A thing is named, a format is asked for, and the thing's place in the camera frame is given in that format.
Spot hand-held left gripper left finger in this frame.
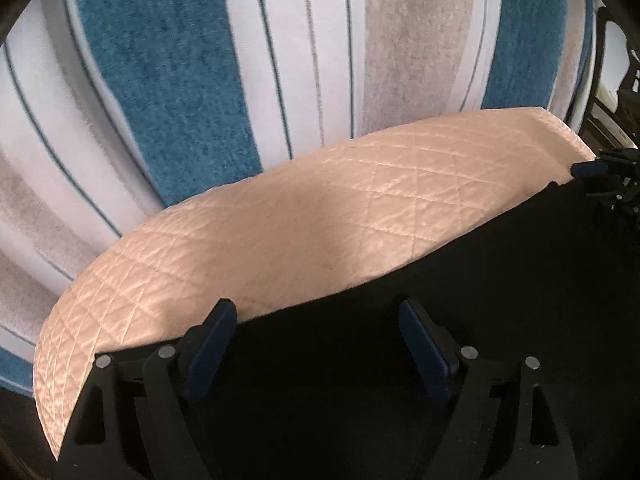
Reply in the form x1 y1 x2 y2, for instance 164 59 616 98
56 298 237 480

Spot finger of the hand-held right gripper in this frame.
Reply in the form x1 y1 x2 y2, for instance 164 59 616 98
571 147 640 182
590 181 640 220

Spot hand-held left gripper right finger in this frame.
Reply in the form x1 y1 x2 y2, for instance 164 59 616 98
398 298 581 480

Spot black pants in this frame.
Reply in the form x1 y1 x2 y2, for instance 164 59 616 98
95 179 640 480

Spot beige quilted bedspread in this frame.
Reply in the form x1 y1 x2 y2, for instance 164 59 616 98
32 106 598 463

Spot blue striped fabric cover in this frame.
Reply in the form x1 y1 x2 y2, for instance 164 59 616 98
0 0 601 396

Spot black metal frame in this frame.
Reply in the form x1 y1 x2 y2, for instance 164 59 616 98
582 4 640 146

